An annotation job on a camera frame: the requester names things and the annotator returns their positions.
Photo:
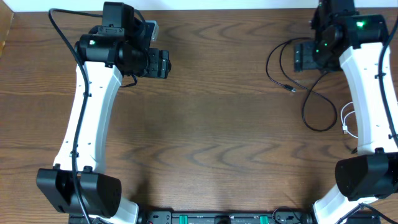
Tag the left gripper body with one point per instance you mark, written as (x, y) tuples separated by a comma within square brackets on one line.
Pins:
[(157, 66)]

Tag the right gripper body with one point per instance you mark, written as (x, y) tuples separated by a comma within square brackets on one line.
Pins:
[(307, 55)]

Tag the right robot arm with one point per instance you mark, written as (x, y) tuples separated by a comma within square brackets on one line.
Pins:
[(358, 45)]

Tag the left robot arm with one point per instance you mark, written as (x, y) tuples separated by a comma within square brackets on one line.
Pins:
[(77, 184)]

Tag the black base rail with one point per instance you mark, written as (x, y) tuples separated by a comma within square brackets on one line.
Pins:
[(284, 215)]

